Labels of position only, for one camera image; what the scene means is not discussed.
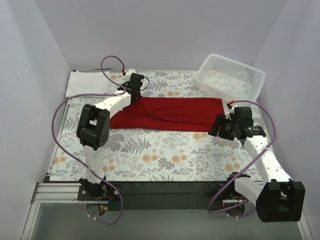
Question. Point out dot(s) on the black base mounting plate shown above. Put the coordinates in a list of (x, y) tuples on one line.
[(152, 195)]

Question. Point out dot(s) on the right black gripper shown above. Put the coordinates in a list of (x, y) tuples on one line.
[(223, 127)]

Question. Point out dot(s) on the white plastic basket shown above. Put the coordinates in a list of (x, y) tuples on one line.
[(227, 79)]

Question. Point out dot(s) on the red t-shirt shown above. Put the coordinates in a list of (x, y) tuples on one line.
[(169, 114)]

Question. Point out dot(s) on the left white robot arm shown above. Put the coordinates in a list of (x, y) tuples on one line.
[(94, 124)]

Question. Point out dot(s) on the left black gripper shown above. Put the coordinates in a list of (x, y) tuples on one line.
[(135, 92)]

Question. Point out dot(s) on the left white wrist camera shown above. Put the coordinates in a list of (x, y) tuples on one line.
[(127, 73)]

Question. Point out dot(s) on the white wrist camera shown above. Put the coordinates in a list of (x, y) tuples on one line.
[(127, 73), (229, 108)]

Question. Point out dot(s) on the floral patterned table mat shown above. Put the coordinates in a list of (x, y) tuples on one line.
[(147, 155)]

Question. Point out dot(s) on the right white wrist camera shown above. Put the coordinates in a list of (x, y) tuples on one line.
[(229, 108)]

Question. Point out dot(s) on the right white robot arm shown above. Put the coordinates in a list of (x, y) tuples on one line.
[(263, 182)]

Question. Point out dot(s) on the folded white t-shirt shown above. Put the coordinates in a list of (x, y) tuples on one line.
[(86, 83)]

